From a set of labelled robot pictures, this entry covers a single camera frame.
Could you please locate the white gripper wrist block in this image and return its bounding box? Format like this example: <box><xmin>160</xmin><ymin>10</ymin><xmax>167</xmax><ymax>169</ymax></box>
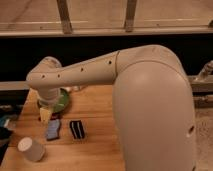
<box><xmin>38</xmin><ymin>88</ymin><xmax>60</xmax><ymax>124</ymax></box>

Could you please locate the blue sponge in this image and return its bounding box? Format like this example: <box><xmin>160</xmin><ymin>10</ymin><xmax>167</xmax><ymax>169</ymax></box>
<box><xmin>45</xmin><ymin>119</ymin><xmax>61</xmax><ymax>141</ymax></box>

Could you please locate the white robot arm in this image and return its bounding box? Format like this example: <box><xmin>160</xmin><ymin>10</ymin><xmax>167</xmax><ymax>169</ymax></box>
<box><xmin>26</xmin><ymin>45</ymin><xmax>196</xmax><ymax>171</ymax></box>

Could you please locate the black striped eraser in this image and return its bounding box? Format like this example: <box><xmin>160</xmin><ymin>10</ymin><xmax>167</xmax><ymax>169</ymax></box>
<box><xmin>69</xmin><ymin>120</ymin><xmax>85</xmax><ymax>139</ymax></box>

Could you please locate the white ceramic cup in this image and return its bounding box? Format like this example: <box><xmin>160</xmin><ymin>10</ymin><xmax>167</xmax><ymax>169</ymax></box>
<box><xmin>18</xmin><ymin>137</ymin><xmax>45</xmax><ymax>162</ymax></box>

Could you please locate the dark red small object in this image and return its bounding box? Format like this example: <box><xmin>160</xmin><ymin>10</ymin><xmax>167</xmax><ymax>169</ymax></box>
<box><xmin>37</xmin><ymin>113</ymin><xmax>62</xmax><ymax>122</ymax></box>

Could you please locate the green round plate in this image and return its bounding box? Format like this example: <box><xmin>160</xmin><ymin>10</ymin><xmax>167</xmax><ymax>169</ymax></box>
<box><xmin>36</xmin><ymin>87</ymin><xmax>71</xmax><ymax>114</ymax></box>

